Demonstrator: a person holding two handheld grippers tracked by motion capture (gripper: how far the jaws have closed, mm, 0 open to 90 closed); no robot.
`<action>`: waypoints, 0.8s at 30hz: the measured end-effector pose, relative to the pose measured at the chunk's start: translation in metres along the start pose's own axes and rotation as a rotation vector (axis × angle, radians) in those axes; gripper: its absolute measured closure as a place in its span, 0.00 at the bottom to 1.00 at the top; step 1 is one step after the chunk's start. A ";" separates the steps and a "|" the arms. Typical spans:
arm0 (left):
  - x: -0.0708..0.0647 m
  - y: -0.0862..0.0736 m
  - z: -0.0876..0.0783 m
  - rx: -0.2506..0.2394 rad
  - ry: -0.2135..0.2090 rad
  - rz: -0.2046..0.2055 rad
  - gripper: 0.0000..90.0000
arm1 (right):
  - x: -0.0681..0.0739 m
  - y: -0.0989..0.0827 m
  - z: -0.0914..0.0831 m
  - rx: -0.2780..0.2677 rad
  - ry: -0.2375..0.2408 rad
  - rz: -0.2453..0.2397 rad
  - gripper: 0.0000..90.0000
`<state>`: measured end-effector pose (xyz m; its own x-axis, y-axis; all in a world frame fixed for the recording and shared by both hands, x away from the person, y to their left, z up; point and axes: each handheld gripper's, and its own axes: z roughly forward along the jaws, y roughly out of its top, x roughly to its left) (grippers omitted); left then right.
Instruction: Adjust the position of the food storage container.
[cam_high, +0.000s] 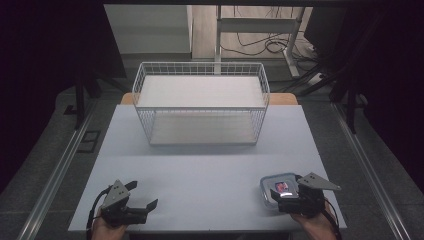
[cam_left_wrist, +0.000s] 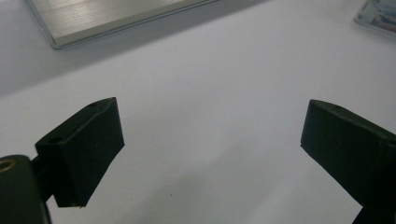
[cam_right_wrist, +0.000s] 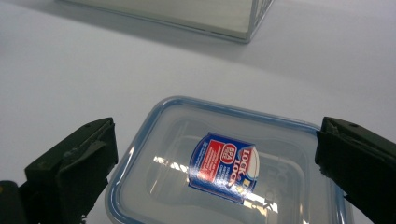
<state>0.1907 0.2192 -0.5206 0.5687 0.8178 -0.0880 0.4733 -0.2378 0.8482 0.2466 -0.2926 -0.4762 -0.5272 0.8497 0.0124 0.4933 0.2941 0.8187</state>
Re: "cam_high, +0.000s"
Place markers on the white metal desk frame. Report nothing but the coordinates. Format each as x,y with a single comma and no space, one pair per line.
256,25

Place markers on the wooden board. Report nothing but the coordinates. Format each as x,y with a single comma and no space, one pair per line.
283,99

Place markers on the black stand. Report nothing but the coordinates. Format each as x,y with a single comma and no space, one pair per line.
350,103
80,100

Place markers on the clear food container with lid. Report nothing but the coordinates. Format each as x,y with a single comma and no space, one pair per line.
272,183

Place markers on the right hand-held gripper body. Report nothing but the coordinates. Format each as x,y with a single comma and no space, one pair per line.
308,196

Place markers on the person's left hand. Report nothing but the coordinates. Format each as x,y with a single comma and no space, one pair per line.
106,230

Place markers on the person's right hand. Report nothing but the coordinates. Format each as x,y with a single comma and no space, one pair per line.
315,226

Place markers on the metal floor rail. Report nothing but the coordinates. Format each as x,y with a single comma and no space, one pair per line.
370,173
53,176

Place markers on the white power strip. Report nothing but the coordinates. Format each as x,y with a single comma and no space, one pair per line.
316,78

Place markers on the white cabinet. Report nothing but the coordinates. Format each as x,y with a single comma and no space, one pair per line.
150,30

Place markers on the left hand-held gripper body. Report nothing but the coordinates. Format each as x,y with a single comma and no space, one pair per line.
116,200

